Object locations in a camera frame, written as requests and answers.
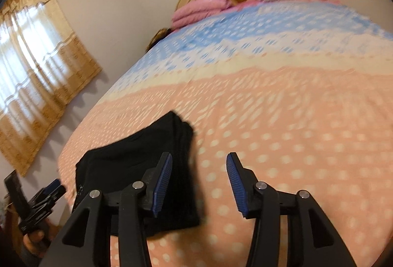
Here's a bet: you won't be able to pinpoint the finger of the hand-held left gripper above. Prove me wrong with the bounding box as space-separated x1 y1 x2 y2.
39 179 62 194
44 185 67 200

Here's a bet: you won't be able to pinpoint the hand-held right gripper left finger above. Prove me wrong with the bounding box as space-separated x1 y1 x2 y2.
40 152 173 267

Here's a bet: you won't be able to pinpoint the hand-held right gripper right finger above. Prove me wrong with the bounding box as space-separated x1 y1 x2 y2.
225 153 358 267

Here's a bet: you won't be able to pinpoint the black pants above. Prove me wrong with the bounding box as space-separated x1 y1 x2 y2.
75 111 201 238

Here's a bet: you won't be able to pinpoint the person's left hand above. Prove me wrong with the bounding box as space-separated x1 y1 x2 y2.
22 228 52 259

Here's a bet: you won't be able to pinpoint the peach and blue dotted blanket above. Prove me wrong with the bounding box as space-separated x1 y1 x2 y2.
58 0 393 267

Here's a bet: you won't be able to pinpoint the beige side window curtain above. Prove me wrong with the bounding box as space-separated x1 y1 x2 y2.
0 0 103 177

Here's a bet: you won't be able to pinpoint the dark olive object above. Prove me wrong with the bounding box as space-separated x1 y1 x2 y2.
146 28 172 52

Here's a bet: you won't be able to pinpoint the pink folded blanket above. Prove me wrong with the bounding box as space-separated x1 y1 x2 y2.
171 0 238 31

